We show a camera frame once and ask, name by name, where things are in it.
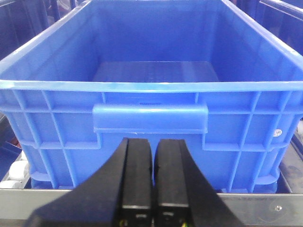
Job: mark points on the large blue plastic crate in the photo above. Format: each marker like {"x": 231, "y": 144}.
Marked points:
{"x": 198, "y": 70}

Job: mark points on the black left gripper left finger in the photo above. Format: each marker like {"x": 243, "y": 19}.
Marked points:
{"x": 119, "y": 194}

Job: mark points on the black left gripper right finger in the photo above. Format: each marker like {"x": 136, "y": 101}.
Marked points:
{"x": 184, "y": 197}

